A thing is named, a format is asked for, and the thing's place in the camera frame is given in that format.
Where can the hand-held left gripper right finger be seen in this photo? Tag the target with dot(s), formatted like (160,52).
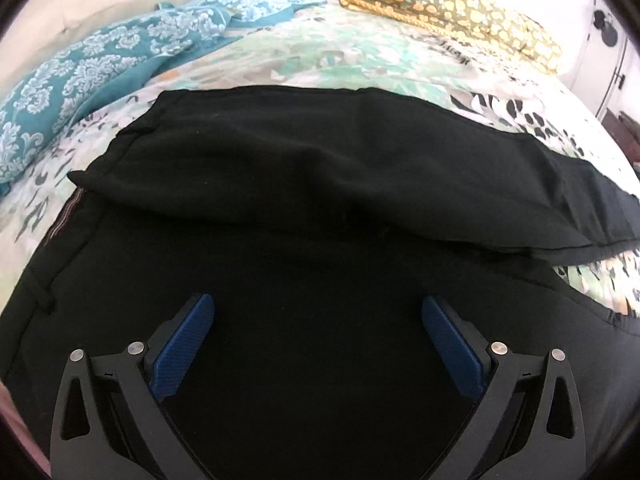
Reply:
(452,350)

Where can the olive yellow floral folded blanket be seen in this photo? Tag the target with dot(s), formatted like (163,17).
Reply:
(450,5)

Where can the black pants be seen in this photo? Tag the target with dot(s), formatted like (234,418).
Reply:
(320,210)

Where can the dark wooden furniture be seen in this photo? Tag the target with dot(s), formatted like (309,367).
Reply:
(622,132)

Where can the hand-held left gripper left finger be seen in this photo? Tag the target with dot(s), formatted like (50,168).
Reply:
(182,345)

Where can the floral leaf-print bedsheet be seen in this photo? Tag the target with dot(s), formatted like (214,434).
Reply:
(350,55)

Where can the teal damask-print blanket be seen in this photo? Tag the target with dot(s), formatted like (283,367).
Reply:
(100,60)

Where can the black wall hanger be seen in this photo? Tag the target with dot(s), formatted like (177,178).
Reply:
(606,27)

